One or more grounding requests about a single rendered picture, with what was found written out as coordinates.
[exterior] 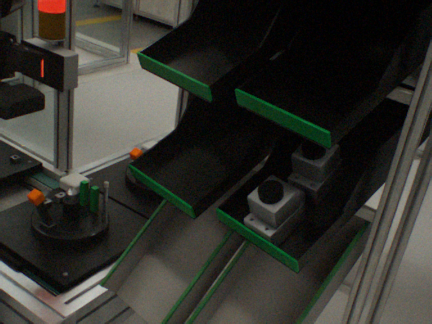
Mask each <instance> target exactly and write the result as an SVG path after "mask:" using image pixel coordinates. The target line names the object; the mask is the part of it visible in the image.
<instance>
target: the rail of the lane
mask: <svg viewBox="0 0 432 324"><path fill-rule="evenodd" d="M22 271H23V264H22V263H21V262H20V261H18V260H16V259H15V258H14V257H12V256H11V255H9V254H8V253H7V252H5V251H3V250H2V249H1V248H0V324H76V317H77V313H76V312H75V310H73V309H72V308H71V307H69V306H67V305H66V304H65V303H63V302H62V301H60V300H59V299H58V298H56V297H55V296H54V295H52V294H51V293H49V292H48V291H47V290H45V289H43V288H42V287H41V286H39V285H38V284H36V283H35V282H34V281H32V280H31V279H29V278H28V277H27V276H25V275H24V274H22Z"/></svg>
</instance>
